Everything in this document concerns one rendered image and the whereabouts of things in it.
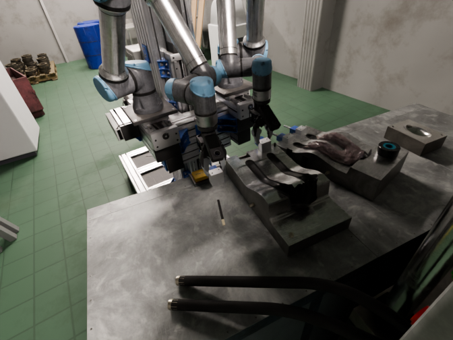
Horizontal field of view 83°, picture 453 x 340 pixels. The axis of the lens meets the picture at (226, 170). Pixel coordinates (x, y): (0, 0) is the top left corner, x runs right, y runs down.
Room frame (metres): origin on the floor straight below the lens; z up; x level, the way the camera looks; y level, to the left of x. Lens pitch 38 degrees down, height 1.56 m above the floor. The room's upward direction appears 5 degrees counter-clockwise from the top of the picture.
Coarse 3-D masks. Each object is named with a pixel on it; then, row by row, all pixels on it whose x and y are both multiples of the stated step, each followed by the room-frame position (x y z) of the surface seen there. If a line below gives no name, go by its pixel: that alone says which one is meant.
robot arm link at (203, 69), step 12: (144, 0) 1.06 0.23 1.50; (156, 0) 1.03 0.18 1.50; (168, 0) 1.03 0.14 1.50; (156, 12) 1.03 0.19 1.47; (168, 12) 1.01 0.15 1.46; (168, 24) 1.00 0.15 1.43; (180, 24) 1.00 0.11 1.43; (180, 36) 0.98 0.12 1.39; (192, 36) 1.00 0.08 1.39; (180, 48) 0.97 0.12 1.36; (192, 48) 0.97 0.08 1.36; (192, 60) 0.95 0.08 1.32; (204, 60) 0.96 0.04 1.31; (192, 72) 0.95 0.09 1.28; (204, 72) 0.93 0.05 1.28; (216, 72) 0.96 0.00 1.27; (216, 84) 0.95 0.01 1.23
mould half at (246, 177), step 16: (272, 144) 1.02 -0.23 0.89; (240, 160) 0.92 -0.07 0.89; (256, 160) 0.91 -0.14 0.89; (288, 160) 0.90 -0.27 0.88; (240, 176) 0.81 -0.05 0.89; (272, 176) 0.80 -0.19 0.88; (288, 176) 0.76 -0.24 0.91; (320, 176) 0.71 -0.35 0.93; (256, 192) 0.67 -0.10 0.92; (272, 192) 0.65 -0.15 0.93; (320, 192) 0.67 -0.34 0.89; (256, 208) 0.67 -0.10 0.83; (272, 208) 0.60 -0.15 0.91; (288, 208) 0.62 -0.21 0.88; (304, 208) 0.63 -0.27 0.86; (320, 208) 0.62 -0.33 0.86; (336, 208) 0.61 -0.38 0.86; (272, 224) 0.57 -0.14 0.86; (288, 224) 0.56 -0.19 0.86; (304, 224) 0.56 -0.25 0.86; (320, 224) 0.55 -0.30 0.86; (336, 224) 0.55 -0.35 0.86; (288, 240) 0.50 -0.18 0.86; (304, 240) 0.50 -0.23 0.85; (320, 240) 0.52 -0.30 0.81
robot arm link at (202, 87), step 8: (192, 80) 0.79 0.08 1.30; (200, 80) 0.78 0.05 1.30; (208, 80) 0.78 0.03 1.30; (192, 88) 0.77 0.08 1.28; (200, 88) 0.76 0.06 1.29; (208, 88) 0.76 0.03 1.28; (192, 96) 0.78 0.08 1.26; (200, 96) 0.76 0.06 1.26; (208, 96) 0.76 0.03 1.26; (192, 104) 0.78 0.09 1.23; (200, 104) 0.76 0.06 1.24; (208, 104) 0.76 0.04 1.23; (200, 112) 0.76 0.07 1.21; (208, 112) 0.76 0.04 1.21
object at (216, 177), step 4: (212, 168) 0.81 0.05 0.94; (216, 168) 0.79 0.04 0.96; (212, 172) 0.77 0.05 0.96; (216, 172) 0.76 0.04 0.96; (220, 172) 0.76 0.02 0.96; (212, 176) 0.75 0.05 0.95; (216, 176) 0.75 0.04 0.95; (220, 176) 0.76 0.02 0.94; (212, 180) 0.75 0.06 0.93; (216, 180) 0.75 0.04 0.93; (220, 180) 0.76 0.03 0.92; (212, 184) 0.75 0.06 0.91; (216, 184) 0.75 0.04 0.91
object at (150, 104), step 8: (136, 96) 1.19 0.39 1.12; (144, 96) 1.18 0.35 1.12; (152, 96) 1.20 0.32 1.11; (136, 104) 1.19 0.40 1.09; (144, 104) 1.17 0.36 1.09; (152, 104) 1.18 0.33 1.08; (160, 104) 1.22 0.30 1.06; (136, 112) 1.18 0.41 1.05; (144, 112) 1.17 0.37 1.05; (152, 112) 1.17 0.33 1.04
